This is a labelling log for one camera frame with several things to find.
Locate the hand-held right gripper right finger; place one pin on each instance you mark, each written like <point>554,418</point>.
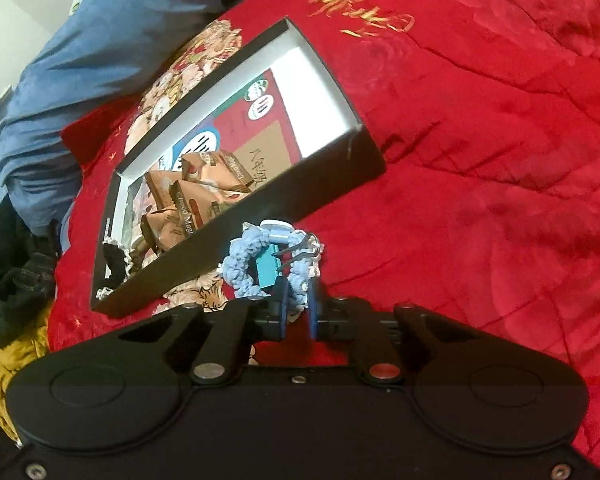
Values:
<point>313,312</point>

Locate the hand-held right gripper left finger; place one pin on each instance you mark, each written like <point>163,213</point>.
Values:
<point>282,316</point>

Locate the teal binder clip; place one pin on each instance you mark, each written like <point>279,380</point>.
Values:
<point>267,269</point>

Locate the light blue scrunchie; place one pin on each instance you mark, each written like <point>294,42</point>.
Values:
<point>240,265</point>

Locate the shallow black box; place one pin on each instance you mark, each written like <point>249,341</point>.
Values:
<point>300,195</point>

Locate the brown snack packet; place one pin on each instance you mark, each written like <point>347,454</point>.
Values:
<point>162,227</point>
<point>162,185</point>
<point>202,207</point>
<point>220,166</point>

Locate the brown scrunchie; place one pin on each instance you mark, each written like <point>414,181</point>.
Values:
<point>141,246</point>

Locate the black scrunchie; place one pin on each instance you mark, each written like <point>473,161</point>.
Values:
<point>112,262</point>

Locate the printed paper sheet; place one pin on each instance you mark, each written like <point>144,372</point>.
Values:
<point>270,135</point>

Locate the red printed blanket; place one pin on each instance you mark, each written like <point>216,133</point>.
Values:
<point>480,160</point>

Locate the dark clothing pile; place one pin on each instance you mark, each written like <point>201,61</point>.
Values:
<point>15,280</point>

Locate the yellow cloth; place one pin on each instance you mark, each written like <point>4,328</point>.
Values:
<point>10,370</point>

